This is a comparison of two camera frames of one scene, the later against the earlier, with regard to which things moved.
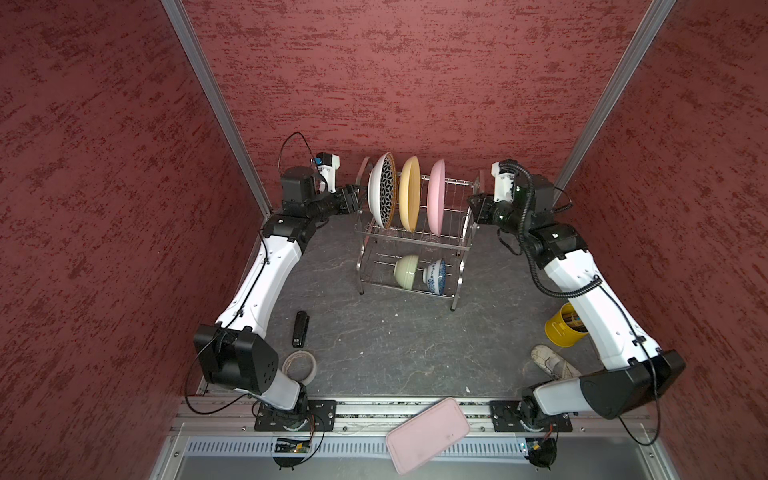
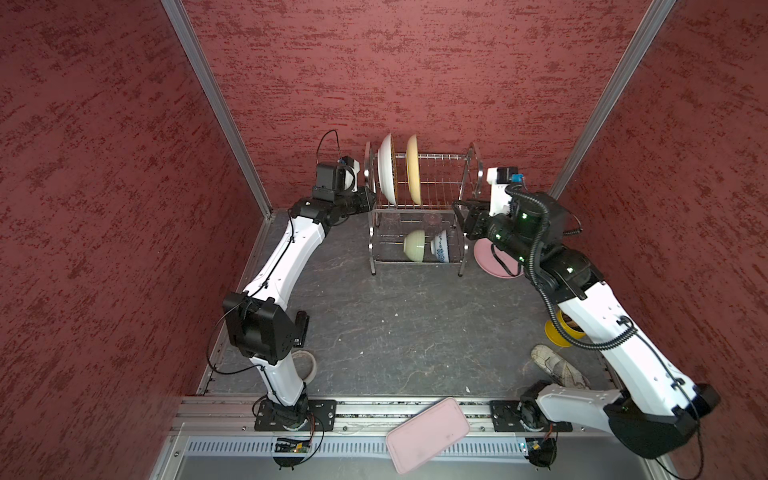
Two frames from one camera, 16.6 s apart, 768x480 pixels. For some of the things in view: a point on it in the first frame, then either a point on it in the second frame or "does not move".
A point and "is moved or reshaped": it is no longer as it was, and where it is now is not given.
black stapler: (301, 325) does not move
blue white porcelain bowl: (434, 274) → (439, 247)
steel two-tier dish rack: (416, 261) is moved or reshaped
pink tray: (426, 434) does not move
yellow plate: (410, 193) is moved or reshaped
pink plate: (436, 196) → (485, 256)
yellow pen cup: (566, 330) does not move
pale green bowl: (405, 270) → (414, 245)
